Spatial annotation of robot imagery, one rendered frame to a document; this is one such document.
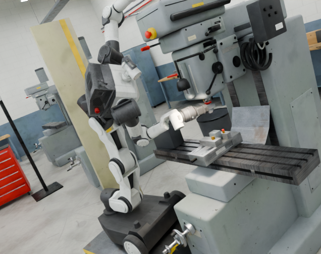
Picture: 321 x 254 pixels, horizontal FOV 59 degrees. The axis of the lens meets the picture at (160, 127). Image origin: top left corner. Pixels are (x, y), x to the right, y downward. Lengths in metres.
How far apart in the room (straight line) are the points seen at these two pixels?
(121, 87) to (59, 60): 1.60
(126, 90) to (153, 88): 7.45
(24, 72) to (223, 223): 9.43
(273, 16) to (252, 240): 1.34
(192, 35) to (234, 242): 1.23
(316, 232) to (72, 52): 2.73
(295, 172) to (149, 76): 7.86
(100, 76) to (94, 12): 10.15
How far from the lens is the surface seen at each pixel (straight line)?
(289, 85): 2.06
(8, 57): 10.55
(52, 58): 3.16
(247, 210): 1.90
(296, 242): 2.21
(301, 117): 2.17
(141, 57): 9.03
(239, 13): 1.95
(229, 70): 1.78
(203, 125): 3.74
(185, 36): 1.58
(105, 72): 1.70
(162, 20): 1.53
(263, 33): 1.67
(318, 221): 2.37
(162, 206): 2.20
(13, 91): 10.41
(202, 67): 1.65
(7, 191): 5.96
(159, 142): 2.30
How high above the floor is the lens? 1.67
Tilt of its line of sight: 14 degrees down
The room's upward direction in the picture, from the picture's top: 21 degrees counter-clockwise
